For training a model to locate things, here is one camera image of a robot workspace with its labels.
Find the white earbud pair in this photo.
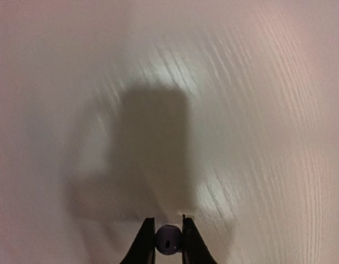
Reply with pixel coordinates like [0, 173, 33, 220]
[155, 224, 183, 256]

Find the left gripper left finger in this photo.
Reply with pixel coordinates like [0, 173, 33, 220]
[120, 218, 155, 264]

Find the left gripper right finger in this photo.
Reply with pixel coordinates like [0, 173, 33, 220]
[181, 214, 217, 264]

